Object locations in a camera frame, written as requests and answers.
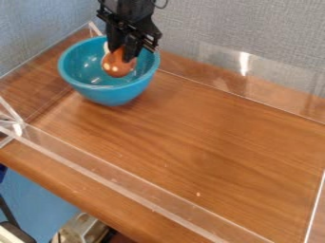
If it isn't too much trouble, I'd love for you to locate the clear acrylic barrier frame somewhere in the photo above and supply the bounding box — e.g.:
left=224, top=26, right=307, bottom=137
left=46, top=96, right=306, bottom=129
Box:
left=0, top=25, right=325, bottom=243

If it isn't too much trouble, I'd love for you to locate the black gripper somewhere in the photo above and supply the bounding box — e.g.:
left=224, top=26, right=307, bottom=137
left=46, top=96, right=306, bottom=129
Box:
left=96, top=0, right=163, bottom=63

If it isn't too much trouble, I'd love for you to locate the white device under table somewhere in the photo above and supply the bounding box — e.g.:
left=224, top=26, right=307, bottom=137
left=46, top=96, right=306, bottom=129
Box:
left=50, top=213, right=109, bottom=243

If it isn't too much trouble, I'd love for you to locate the blue plastic bowl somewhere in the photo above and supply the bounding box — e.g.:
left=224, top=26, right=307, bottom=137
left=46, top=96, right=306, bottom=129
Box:
left=57, top=36, right=160, bottom=106

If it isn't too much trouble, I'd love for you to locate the orange toy mushroom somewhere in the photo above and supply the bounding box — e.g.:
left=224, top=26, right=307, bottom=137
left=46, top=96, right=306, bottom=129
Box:
left=100, top=43, right=137, bottom=78

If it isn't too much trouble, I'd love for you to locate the black chair frame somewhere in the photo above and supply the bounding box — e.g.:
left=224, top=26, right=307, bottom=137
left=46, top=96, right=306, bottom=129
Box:
left=0, top=195, right=37, bottom=243

